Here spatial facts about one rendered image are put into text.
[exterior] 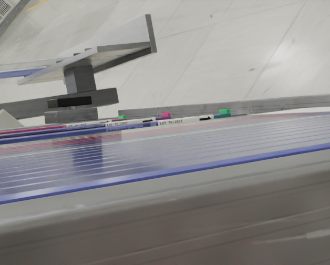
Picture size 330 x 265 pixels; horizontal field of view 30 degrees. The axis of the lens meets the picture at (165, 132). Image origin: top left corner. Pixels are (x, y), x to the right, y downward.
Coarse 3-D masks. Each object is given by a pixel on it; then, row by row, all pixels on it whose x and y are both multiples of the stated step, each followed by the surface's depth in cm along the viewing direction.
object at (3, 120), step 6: (0, 114) 102; (6, 114) 102; (0, 120) 101; (6, 120) 102; (12, 120) 103; (0, 126) 101; (6, 126) 102; (12, 126) 102; (18, 126) 103; (24, 126) 104
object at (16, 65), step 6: (30, 60) 108; (36, 60) 108; (42, 60) 109; (48, 60) 110; (54, 60) 110; (0, 66) 105; (6, 66) 105; (12, 66) 106; (18, 66) 106; (24, 66) 107; (30, 66) 108; (36, 66) 108; (42, 66) 110
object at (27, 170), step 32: (160, 128) 40; (192, 128) 36; (224, 128) 33; (256, 128) 31; (288, 128) 28; (320, 128) 26; (0, 160) 26; (32, 160) 24; (64, 160) 23; (96, 160) 21; (128, 160) 20; (160, 160) 19; (192, 160) 18; (224, 160) 18; (256, 160) 18; (0, 192) 15; (32, 192) 15; (64, 192) 15
